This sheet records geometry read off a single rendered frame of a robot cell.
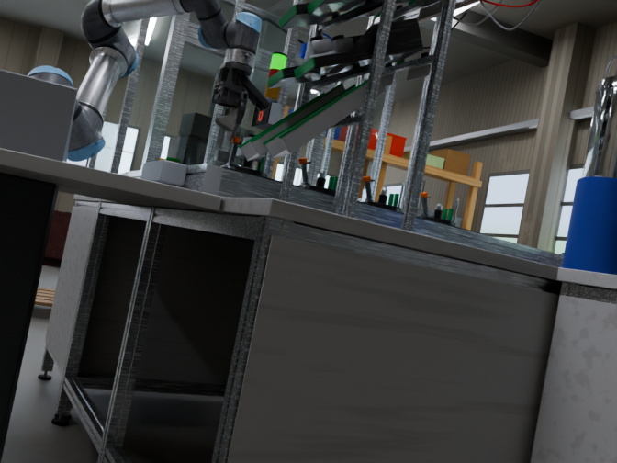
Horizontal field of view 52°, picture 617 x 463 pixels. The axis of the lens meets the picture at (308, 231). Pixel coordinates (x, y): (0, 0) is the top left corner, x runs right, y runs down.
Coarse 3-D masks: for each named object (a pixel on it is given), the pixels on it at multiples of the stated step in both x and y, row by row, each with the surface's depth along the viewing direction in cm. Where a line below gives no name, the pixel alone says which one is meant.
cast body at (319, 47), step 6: (318, 36) 141; (312, 42) 140; (318, 42) 141; (324, 42) 141; (330, 42) 141; (312, 48) 141; (318, 48) 141; (324, 48) 141; (330, 48) 141; (312, 54) 142; (318, 54) 141; (324, 54) 141; (306, 60) 143
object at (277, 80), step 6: (354, 36) 157; (360, 36) 158; (282, 72) 151; (288, 72) 152; (270, 78) 160; (276, 78) 156; (282, 78) 152; (288, 78) 153; (294, 78) 155; (306, 78) 160; (312, 78) 162; (318, 78) 165; (270, 84) 161; (276, 84) 158; (282, 84) 160; (288, 84) 163; (294, 84) 165
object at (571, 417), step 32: (576, 288) 137; (608, 288) 132; (576, 320) 135; (608, 320) 128; (576, 352) 133; (608, 352) 127; (544, 384) 138; (576, 384) 132; (608, 384) 126; (544, 416) 137; (576, 416) 130; (608, 416) 124; (544, 448) 135; (576, 448) 129; (608, 448) 123
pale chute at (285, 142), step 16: (336, 96) 153; (352, 96) 141; (320, 112) 139; (336, 112) 140; (352, 112) 141; (288, 128) 149; (304, 128) 137; (320, 128) 139; (272, 144) 148; (288, 144) 136; (304, 144) 138
